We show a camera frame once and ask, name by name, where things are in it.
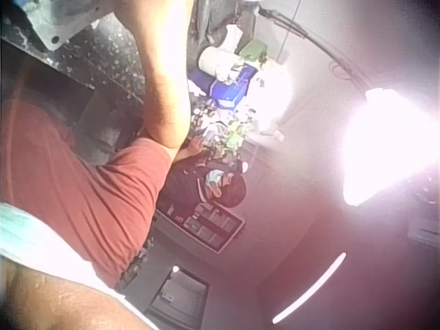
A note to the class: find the dark compartment tray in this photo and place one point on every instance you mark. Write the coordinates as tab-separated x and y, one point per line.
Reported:
213	225

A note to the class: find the cluttered table with boxes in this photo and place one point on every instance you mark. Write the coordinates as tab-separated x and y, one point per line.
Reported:
233	86

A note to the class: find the bright tube light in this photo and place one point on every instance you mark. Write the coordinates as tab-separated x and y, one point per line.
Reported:
309	288

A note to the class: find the bright window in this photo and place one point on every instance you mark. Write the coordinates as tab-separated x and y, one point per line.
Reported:
385	144

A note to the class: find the grey metal machine part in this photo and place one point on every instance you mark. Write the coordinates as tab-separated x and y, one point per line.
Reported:
58	17

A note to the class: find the dark square frame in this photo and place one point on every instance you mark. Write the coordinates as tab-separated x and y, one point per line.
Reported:
178	295

